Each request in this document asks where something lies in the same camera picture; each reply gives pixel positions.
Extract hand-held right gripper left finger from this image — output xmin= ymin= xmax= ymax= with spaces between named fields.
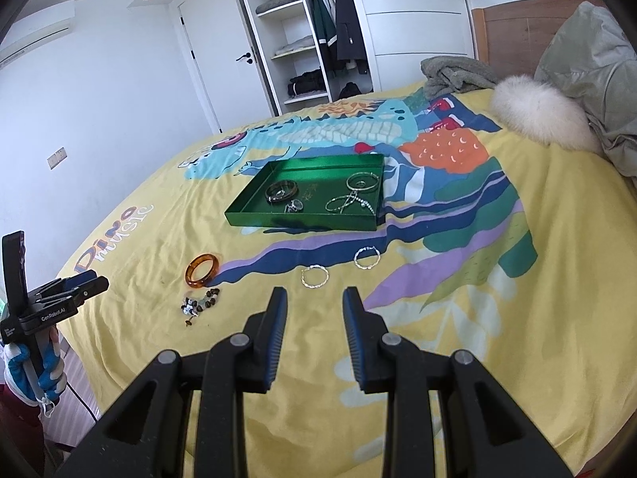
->
xmin=55 ymin=286 xmax=289 ymax=478

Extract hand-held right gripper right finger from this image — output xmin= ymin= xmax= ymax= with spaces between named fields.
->
xmin=342 ymin=286 xmax=573 ymax=478

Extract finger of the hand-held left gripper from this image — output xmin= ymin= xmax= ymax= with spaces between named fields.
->
xmin=34 ymin=270 xmax=98 ymax=297
xmin=42 ymin=276 xmax=110 ymax=308

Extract twisted silver bracelet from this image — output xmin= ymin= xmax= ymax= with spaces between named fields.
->
xmin=301 ymin=265 xmax=330 ymax=288
xmin=353 ymin=247 xmax=381 ymax=270

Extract silver rhinestone necklace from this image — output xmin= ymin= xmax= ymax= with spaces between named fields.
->
xmin=326 ymin=190 xmax=376 ymax=215

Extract dark brown bangle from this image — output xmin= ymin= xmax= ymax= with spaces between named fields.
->
xmin=265 ymin=179 xmax=299 ymax=206

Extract green metal tray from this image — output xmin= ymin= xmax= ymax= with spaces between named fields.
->
xmin=224 ymin=153 xmax=386 ymax=230

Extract large plain silver bangle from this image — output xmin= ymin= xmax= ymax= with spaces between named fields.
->
xmin=347 ymin=172 xmax=380 ymax=191

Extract person's left forearm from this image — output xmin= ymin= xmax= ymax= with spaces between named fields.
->
xmin=0 ymin=383 xmax=45 ymax=461

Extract person's left hand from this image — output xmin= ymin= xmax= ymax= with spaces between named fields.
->
xmin=2 ymin=327 xmax=68 ymax=405

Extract amber resin bangle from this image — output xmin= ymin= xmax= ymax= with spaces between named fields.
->
xmin=185 ymin=254 xmax=221 ymax=290

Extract yellow printed blanket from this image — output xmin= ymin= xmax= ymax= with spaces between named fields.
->
xmin=55 ymin=77 xmax=637 ymax=478

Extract white air conditioner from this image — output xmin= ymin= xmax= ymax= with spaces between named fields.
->
xmin=0 ymin=0 xmax=75 ymax=68

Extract folded black clothes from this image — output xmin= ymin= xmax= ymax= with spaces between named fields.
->
xmin=287 ymin=71 xmax=326 ymax=98

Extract white door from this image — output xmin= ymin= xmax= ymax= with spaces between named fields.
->
xmin=178 ymin=0 xmax=277 ymax=135

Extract grey crumpled cloth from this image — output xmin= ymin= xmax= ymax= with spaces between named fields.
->
xmin=420 ymin=56 xmax=501 ymax=100

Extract white fur trim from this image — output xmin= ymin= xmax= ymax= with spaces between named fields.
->
xmin=490 ymin=76 xmax=603 ymax=154

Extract folded light clothes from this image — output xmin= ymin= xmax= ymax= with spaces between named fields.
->
xmin=273 ymin=37 xmax=317 ymax=57

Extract hanging black coat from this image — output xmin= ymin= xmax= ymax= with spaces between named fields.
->
xmin=331 ymin=0 xmax=369 ymax=75

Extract hanging green white jacket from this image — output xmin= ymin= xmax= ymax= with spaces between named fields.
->
xmin=312 ymin=0 xmax=339 ymax=78

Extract white wardrobe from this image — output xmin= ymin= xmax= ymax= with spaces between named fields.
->
xmin=231 ymin=0 xmax=476 ymax=115

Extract folded grey clothes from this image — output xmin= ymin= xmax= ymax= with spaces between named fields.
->
xmin=256 ymin=0 xmax=302 ymax=15

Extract wooden headboard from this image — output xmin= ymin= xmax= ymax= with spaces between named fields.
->
xmin=472 ymin=0 xmax=608 ymax=80

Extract grey-green padded jacket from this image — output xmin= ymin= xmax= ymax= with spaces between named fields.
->
xmin=535 ymin=1 xmax=637 ymax=180

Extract dark bead bracelet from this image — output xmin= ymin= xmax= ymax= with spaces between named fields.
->
xmin=180 ymin=286 xmax=221 ymax=328

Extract black cable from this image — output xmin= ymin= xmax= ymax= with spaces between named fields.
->
xmin=64 ymin=381 xmax=101 ymax=421

